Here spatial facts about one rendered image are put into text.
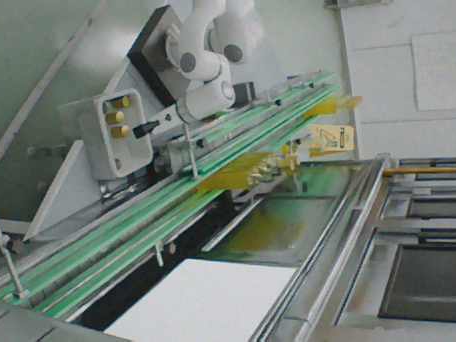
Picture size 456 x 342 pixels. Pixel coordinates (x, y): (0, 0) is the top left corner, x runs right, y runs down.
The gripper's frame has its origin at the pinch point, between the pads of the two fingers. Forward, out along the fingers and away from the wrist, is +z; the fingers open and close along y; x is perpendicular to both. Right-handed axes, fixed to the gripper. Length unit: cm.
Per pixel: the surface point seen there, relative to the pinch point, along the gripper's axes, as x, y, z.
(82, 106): 12.6, -10.6, 7.8
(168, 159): -10.8, 8.1, 3.9
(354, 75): -45, 605, 89
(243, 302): -42, -24, -25
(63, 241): -15.2, -36.1, 5.2
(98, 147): 0.8, -10.8, 8.6
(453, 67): -86, 605, -62
